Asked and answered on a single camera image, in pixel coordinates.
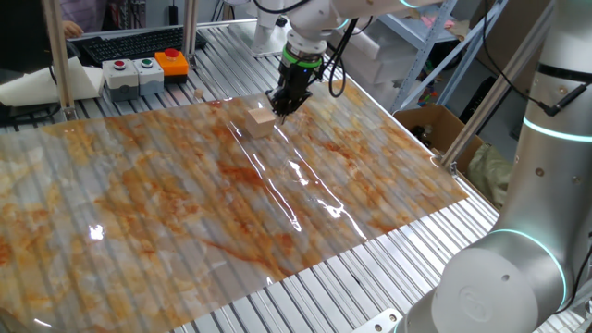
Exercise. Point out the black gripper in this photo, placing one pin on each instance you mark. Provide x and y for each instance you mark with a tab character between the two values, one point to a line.
296	81

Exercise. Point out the light wooden block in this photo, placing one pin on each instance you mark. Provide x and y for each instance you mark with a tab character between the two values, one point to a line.
260	124

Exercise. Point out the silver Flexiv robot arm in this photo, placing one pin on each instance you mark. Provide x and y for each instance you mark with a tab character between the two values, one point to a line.
546	185

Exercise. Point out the bare bystander hand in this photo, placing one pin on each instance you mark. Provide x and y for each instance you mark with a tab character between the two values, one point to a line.
73	30

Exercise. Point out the tiny wooden cube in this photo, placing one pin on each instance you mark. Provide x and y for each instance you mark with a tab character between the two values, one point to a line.
199	93

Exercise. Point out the white foam blocks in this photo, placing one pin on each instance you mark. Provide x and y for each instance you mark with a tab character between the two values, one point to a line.
379	60

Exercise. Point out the orange emergency stop box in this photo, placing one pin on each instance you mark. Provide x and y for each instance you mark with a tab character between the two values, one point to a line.
172	65

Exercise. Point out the blue grey metal shelf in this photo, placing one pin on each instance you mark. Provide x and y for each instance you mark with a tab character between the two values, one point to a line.
418	65

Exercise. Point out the grey box green button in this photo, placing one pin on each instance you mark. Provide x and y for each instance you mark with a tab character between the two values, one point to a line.
149	78

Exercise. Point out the colourful toy pile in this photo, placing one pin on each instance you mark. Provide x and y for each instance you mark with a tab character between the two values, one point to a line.
426	94

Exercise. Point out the orange marble pattern mat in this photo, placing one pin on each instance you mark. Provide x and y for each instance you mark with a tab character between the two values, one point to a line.
185	208

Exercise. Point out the black power adapter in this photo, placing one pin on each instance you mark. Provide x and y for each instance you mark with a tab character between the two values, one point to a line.
173	14

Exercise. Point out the black computer keyboard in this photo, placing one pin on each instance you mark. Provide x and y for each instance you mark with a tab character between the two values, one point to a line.
139	45

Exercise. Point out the open cardboard box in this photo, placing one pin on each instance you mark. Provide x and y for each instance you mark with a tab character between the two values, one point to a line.
444	122

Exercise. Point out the grey box red button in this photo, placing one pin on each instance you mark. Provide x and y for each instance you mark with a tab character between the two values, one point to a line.
120	81

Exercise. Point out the pink cloth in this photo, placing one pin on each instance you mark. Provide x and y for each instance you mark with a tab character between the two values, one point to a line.
437	22

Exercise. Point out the pale green bag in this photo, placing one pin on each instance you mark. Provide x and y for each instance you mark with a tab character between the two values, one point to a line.
490	176

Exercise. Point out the person in pale purple shirt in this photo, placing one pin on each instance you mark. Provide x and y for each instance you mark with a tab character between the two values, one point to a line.
85	11

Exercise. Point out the large brown cardboard box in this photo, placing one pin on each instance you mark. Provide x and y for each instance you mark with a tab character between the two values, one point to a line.
506	23

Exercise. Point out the black monitor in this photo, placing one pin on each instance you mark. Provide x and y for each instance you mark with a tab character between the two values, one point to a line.
23	37

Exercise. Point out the aluminium frame post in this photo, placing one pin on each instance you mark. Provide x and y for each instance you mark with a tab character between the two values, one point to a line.
60	69
189	28
490	97

